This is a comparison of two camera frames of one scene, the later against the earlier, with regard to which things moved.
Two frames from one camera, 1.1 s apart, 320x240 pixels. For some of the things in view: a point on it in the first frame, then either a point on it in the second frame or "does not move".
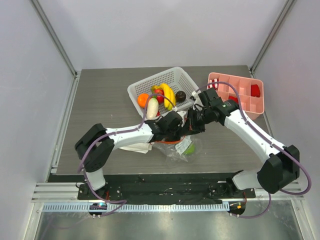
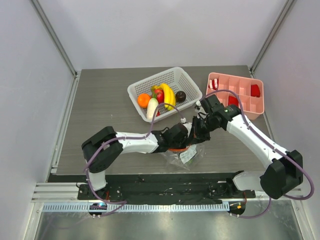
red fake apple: (160, 99) does not move
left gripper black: (179, 137) → (185, 139)
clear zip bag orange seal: (181, 153) does not move
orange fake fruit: (142, 99) does not move
